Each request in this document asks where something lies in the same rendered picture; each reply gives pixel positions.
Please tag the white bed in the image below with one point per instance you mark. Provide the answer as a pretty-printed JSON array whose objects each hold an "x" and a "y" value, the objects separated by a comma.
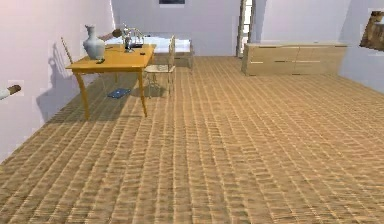
[{"x": 163, "y": 44}]

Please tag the blue flat book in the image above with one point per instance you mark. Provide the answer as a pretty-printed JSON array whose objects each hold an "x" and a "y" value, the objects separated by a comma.
[{"x": 119, "y": 93}]

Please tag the orange wooden table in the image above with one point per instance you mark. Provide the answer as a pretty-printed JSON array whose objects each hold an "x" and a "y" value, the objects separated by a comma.
[{"x": 117, "y": 62}]

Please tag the pale wooden sideboard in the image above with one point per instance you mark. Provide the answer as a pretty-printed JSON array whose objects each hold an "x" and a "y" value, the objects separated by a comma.
[{"x": 290, "y": 58}]

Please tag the white ceramic vase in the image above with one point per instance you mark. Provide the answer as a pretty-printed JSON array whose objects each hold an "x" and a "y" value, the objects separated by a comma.
[{"x": 93, "y": 44}]

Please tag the dark framed wall picture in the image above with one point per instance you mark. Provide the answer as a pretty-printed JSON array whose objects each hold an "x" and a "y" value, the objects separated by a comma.
[{"x": 171, "y": 1}]

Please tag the white brown-tipped wall fixture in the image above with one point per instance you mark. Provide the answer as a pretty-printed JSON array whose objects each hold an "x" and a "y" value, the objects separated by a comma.
[{"x": 8, "y": 91}]

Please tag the brown framed wall picture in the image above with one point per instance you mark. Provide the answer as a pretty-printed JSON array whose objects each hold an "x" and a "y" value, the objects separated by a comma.
[{"x": 374, "y": 32}]

